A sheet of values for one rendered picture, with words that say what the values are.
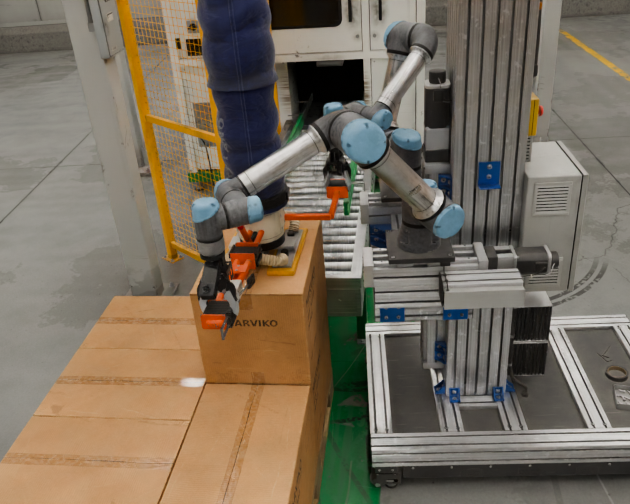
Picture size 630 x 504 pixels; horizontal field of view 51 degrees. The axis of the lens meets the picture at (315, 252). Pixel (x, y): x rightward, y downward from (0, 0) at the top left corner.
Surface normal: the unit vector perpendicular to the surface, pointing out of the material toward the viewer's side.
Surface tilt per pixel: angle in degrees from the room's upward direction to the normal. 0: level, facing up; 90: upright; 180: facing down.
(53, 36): 90
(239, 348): 90
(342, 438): 0
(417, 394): 0
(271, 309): 90
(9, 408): 0
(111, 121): 90
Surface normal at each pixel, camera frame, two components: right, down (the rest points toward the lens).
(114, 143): -0.11, 0.49
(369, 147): 0.29, 0.36
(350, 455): -0.07, -0.87
